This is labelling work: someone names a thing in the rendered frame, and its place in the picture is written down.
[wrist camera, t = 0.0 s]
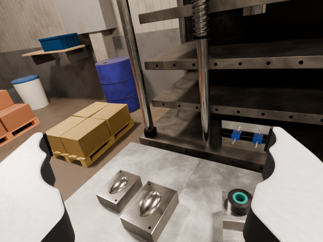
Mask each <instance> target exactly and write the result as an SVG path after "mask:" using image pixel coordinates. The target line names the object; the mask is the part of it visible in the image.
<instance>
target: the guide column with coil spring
mask: <svg viewBox="0 0 323 242"><path fill-rule="evenodd" d="M206 1H207V0H198V1H195V2H194V5H196V4H200V3H203V2H206ZM206 7H207V4H204V5H201V6H198V7H195V8H194V11H196V10H200V9H203V8H206ZM205 13H207V10H204V11H201V12H197V13H194V16H198V15H202V14H205ZM204 19H207V15H206V16H203V17H200V18H196V19H195V22H197V21H201V20H204ZM206 24H208V22H207V21H205V22H202V23H199V24H195V27H199V26H202V25H206ZM207 29H208V27H204V28H200V29H196V32H201V31H204V30H207ZM207 34H208V32H205V33H202V34H197V35H196V36H205V35H207ZM196 44H197V59H198V73H199V94H200V109H201V123H202V138H203V145H204V146H211V145H212V133H211V96H210V72H209V47H208V38H205V39H198V40H196Z"/></svg>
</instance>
